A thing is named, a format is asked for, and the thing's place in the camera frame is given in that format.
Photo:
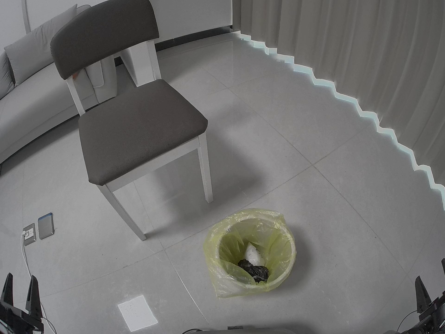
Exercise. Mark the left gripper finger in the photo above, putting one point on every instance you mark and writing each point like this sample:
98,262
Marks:
7,291
33,297

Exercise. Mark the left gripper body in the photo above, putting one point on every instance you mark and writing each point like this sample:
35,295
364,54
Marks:
17,320

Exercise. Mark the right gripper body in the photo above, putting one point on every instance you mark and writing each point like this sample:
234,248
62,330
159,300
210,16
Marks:
435,310

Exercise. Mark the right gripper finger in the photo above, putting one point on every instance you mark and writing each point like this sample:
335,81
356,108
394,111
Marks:
423,296

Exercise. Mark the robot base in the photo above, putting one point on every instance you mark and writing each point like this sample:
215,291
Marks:
229,330

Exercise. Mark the white trash bin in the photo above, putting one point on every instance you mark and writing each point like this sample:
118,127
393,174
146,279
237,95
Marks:
291,252

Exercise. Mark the crumpled black plastic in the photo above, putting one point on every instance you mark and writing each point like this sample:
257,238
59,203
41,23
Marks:
255,271

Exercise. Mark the yellow plastic bag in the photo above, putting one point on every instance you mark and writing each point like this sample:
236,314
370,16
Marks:
215,277

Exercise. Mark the crumpled white paper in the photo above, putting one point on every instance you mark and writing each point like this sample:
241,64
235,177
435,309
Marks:
253,254

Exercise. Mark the pale grey sofa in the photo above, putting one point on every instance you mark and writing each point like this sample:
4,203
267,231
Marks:
31,110

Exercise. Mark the grey padded white chair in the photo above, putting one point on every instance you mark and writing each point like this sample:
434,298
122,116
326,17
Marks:
139,124

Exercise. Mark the pale grey cushion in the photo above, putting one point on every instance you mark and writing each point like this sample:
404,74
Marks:
38,47

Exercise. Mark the white curtain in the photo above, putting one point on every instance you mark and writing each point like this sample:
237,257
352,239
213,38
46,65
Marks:
347,30

